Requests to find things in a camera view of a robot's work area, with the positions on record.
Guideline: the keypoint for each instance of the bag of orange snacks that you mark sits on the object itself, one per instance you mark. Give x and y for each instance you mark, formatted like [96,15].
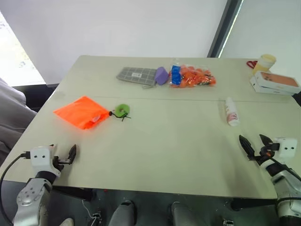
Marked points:
[198,78]

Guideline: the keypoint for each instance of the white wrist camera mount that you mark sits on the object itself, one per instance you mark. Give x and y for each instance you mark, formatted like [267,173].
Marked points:
[40,158]
[286,147]

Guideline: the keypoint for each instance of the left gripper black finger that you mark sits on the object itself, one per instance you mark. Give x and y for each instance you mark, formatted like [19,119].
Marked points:
[53,147]
[73,151]

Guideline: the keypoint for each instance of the black seat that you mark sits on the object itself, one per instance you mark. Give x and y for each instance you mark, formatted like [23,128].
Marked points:
[35,96]

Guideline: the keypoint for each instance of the yellow jar with white lid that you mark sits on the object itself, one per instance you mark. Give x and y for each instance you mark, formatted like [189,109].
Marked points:
[264,64]

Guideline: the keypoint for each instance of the blue packet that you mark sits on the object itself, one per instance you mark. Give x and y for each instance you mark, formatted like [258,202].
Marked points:
[176,75]

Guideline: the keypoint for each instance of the dark window frame post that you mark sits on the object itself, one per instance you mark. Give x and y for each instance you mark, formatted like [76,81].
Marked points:
[224,28]

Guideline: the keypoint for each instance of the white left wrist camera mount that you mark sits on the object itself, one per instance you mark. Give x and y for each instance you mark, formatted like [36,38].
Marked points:
[40,158]

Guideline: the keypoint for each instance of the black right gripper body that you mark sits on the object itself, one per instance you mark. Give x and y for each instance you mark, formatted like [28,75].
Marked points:
[266,151]

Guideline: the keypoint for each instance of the white shoe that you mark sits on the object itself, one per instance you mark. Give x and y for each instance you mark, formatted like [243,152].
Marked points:
[67,222]

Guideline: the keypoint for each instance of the black table frame bar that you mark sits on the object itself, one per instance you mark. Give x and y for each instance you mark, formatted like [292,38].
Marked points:
[75,193]
[254,204]

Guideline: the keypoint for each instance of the grey rounded shape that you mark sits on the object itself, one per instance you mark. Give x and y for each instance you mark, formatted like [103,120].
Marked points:
[181,214]
[123,213]

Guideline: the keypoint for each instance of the purple foam block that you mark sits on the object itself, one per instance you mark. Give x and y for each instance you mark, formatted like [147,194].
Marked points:
[161,75]

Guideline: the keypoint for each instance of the white phone box orange picture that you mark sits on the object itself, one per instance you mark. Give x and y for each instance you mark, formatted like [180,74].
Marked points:
[277,81]

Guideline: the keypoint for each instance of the white bottle with red print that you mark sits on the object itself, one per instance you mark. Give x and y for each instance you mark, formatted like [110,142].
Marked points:
[231,111]

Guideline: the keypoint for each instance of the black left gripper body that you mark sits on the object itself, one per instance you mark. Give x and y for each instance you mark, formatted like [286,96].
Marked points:
[63,161]

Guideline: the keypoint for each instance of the red scissors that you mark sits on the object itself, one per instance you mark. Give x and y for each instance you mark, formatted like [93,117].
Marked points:
[251,63]

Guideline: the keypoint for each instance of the grey cloth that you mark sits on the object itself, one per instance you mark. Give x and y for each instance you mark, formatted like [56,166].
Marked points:
[11,117]

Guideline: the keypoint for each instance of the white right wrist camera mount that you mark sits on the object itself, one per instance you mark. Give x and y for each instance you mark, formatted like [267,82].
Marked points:
[286,147]

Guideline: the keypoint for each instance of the grey checked fabric pouch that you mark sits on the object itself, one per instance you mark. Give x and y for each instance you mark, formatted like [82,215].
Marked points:
[135,75]

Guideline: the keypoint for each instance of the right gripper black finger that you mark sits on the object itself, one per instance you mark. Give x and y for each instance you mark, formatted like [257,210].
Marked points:
[266,139]
[247,146]

